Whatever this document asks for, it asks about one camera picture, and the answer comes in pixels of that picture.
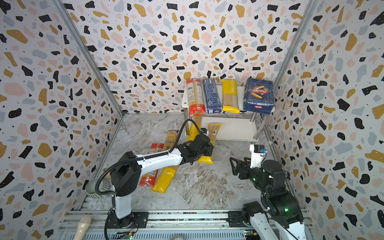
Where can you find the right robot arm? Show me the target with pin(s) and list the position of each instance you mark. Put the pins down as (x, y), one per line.
(278, 216)

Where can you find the blue Barilla pasta box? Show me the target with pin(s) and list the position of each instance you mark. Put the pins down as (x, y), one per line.
(259, 96)

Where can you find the blue spaghetti box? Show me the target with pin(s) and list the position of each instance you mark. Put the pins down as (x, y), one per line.
(213, 103)

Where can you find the small red pasta bag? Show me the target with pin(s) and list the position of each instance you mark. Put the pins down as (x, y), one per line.
(148, 180)

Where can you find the yellow pasta bag with barcode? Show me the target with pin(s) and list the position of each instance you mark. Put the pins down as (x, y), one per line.
(168, 173)

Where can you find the yellow Pastatime spaghetti bag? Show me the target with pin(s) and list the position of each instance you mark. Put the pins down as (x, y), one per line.
(230, 96)

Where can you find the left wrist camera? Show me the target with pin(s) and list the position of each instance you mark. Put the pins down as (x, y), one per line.
(204, 131)

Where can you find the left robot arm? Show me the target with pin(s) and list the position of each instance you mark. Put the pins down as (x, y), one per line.
(128, 171)

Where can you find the beige wooden handle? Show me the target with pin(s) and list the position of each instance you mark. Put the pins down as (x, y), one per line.
(83, 226)

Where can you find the red clear spaghetti bag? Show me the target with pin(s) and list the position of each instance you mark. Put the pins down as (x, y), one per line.
(195, 97)

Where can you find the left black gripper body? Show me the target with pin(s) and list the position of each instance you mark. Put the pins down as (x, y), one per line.
(207, 151)

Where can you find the white two-tier metal shelf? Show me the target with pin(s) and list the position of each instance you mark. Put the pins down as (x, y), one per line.
(234, 128)

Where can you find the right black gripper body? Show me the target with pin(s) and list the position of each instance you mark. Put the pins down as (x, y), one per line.
(244, 167)

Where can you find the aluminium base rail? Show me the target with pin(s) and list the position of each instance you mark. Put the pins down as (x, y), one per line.
(171, 225)

